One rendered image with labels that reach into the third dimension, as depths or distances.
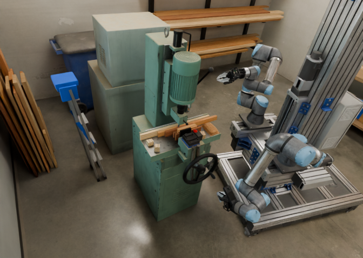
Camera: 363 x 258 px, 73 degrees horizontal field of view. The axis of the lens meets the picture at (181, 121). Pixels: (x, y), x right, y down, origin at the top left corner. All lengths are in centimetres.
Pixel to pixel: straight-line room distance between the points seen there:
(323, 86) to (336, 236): 156
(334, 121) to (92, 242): 217
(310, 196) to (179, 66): 188
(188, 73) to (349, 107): 125
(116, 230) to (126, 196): 35
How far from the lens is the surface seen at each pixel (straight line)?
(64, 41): 330
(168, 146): 176
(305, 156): 147
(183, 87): 159
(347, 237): 301
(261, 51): 218
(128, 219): 247
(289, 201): 265
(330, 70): 190
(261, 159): 157
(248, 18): 440
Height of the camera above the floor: 213
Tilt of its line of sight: 38 degrees down
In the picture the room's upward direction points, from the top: 7 degrees clockwise
